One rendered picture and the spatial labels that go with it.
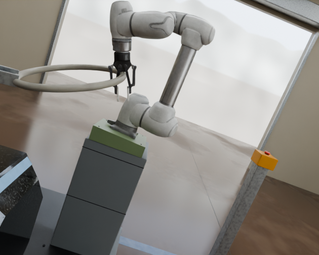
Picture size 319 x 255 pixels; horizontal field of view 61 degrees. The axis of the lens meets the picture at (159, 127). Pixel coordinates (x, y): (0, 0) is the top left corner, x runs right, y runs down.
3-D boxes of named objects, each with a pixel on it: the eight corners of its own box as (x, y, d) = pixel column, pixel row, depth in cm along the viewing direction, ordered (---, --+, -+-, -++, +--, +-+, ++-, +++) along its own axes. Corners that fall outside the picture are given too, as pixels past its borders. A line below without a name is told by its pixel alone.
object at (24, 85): (10, 98, 93) (8, 90, 92) (12, 72, 134) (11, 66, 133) (142, 87, 113) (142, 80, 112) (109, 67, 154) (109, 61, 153)
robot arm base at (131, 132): (109, 121, 193) (112, 114, 192) (137, 134, 194) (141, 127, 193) (103, 125, 175) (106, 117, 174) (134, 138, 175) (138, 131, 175)
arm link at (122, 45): (111, 37, 126) (111, 50, 128) (112, 39, 117) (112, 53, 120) (130, 37, 127) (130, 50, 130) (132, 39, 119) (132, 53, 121)
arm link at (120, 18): (105, 38, 120) (130, 40, 115) (103, -1, 114) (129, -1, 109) (118, 36, 129) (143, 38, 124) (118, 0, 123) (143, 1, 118)
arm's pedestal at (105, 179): (64, 209, 224) (94, 120, 208) (121, 228, 228) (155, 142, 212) (38, 248, 175) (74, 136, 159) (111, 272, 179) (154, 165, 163)
